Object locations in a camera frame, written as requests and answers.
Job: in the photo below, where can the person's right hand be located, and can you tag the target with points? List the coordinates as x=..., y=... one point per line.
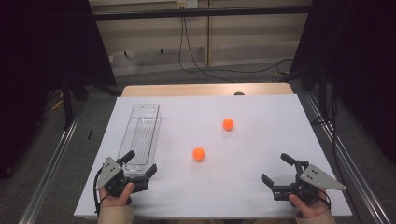
x=311, y=209

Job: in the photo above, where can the clear plastic tray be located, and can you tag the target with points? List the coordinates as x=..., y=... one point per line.
x=141, y=137

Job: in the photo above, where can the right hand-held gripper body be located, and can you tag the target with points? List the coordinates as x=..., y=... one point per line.
x=311, y=179

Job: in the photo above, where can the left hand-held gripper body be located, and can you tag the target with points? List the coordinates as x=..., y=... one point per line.
x=113, y=180

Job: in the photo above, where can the small black stick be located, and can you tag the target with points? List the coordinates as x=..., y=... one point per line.
x=90, y=133

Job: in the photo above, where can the white board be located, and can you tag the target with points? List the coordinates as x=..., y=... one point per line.
x=249, y=155

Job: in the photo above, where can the black horizontal bar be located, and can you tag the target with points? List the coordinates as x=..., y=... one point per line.
x=186, y=13

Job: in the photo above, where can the white wall socket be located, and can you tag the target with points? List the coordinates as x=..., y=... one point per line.
x=186, y=3

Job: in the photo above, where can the black metal stand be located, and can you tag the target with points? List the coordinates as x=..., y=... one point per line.
x=67, y=105

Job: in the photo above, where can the person's left hand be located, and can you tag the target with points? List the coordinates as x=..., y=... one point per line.
x=115, y=201

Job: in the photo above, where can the metal floor rail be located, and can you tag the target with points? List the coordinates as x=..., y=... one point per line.
x=45, y=180
x=351, y=174

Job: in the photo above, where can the orange ball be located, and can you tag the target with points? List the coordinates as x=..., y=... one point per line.
x=228, y=124
x=198, y=154

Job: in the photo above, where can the black curtain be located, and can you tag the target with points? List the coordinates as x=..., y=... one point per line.
x=37, y=62
x=358, y=62

